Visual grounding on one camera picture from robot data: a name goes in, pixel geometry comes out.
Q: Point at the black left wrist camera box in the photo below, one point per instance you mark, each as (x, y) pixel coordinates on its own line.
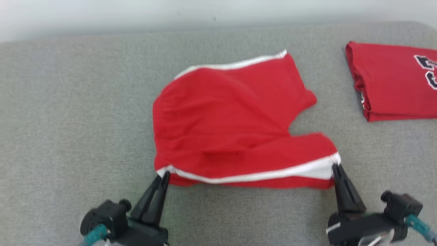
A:
(106, 217)

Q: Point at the red jersey with letter print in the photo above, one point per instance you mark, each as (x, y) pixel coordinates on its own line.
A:
(389, 85)

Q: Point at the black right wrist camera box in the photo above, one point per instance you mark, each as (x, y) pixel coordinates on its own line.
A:
(403, 206)

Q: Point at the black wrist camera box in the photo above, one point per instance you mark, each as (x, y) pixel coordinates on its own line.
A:
(403, 206)
(106, 217)

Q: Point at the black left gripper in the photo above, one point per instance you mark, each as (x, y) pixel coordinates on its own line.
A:
(143, 235)

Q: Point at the grey fabric sofa seat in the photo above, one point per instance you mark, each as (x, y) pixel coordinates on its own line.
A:
(85, 136)

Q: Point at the red shorts with white stripes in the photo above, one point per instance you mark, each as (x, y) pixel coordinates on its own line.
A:
(232, 119)

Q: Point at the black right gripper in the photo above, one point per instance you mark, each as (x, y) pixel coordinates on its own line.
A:
(362, 229)

